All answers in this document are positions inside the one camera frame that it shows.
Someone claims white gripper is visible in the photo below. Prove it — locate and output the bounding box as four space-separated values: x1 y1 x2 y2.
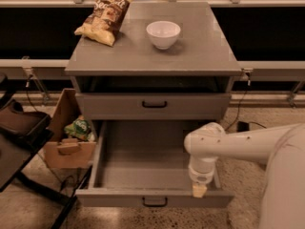
188 156 217 198

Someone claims grey drawer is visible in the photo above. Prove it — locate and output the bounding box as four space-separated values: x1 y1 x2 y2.
76 120 234 208
75 93 231 120

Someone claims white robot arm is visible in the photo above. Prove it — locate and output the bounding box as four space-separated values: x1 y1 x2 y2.
184 122 305 229

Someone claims grey drawer cabinet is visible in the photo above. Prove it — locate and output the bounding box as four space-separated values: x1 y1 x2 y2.
64 1 243 135

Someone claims grey top drawer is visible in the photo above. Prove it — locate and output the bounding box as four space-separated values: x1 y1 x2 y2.
75 93 231 120

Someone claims black power adapter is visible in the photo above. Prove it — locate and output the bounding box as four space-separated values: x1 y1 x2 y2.
237 121 250 132

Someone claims green snack bag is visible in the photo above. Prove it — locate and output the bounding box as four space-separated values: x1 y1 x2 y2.
64 115 95 141

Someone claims cardboard box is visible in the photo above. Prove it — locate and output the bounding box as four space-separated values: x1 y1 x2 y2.
44 89 96 169

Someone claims white bowl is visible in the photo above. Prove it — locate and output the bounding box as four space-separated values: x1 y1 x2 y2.
146 21 181 50

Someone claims black stand with tray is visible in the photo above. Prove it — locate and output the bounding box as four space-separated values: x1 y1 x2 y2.
0 72 93 229

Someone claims brown yellow chip bag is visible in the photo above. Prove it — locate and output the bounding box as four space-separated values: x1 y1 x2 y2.
74 0 133 47

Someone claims black cable on right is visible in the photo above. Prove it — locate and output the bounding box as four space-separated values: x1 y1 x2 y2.
224 72 268 133

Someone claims black cable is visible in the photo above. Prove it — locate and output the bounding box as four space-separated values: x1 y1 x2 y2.
224 72 268 133
24 73 79 229

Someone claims black cable on left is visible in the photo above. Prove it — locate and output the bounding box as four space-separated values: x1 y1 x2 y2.
24 73 79 229

